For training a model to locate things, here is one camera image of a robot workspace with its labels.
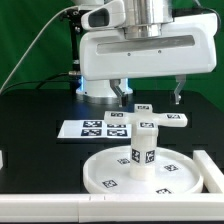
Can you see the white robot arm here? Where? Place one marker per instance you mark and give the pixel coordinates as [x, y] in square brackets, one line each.
[99, 91]

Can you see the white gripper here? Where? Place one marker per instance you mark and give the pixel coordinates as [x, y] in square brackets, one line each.
[142, 38]

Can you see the white front rail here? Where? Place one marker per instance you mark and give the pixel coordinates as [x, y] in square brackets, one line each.
[113, 208]

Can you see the white marker sheet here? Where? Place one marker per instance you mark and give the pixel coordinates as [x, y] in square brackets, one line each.
[96, 129]

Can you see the white cross-shaped table base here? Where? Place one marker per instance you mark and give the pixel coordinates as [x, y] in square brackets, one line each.
[144, 114]

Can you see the black camera stand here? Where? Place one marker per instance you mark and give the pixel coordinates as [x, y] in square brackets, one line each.
[76, 30]

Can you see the white left rail stub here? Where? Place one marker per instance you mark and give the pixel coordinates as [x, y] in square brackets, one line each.
[1, 160]

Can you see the white rail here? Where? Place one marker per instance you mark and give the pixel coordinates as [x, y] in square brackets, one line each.
[113, 208]
[213, 177]

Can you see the white round table top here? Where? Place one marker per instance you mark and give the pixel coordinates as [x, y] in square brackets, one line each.
[122, 170]

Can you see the white right rail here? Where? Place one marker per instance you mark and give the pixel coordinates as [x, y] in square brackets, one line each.
[213, 177]

